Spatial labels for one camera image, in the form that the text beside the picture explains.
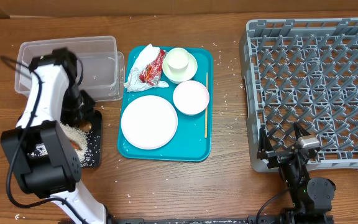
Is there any white bowl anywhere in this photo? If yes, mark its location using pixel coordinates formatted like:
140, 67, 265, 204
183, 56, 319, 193
173, 80, 207, 116

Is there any clear plastic bin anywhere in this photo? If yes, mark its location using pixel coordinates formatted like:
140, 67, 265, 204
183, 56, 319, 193
17, 35, 126, 102

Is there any pile of white rice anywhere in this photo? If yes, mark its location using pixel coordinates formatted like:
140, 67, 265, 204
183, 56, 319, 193
29, 121, 101, 167

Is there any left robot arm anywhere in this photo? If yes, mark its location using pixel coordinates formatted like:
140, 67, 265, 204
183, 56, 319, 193
1, 48, 114, 223

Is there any crumpled white napkin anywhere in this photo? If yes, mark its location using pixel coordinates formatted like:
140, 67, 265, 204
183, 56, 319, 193
124, 44, 169, 92

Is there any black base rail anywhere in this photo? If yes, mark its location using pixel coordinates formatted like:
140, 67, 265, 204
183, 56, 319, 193
110, 216, 291, 224

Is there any wooden chopstick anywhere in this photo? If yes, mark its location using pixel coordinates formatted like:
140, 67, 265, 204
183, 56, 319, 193
204, 72, 209, 138

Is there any teal serving tray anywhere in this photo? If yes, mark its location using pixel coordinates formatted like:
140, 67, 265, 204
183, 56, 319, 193
117, 47, 214, 162

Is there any white cup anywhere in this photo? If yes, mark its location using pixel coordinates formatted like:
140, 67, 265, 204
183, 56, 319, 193
167, 47, 190, 72

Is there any white saucer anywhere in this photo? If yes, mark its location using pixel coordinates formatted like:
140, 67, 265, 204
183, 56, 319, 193
162, 54, 198, 84

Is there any red snack wrapper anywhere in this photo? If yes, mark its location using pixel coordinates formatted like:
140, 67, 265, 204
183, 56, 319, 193
139, 49, 166, 86

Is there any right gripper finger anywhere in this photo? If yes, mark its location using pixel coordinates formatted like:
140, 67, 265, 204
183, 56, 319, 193
258, 128, 273, 154
293, 122, 310, 139

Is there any grey dishwasher rack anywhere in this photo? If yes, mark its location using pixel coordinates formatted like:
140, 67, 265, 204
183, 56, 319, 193
239, 18, 358, 172

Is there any large white plate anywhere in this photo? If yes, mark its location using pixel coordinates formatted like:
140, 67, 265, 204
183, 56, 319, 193
121, 95, 178, 150

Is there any black plastic tray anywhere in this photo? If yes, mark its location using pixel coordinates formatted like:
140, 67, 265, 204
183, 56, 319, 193
26, 110, 103, 169

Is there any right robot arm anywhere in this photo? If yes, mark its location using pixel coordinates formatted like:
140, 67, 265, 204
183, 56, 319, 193
248, 122, 336, 223

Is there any orange carrot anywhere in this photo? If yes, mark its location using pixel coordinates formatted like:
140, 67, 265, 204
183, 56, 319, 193
70, 141, 81, 151

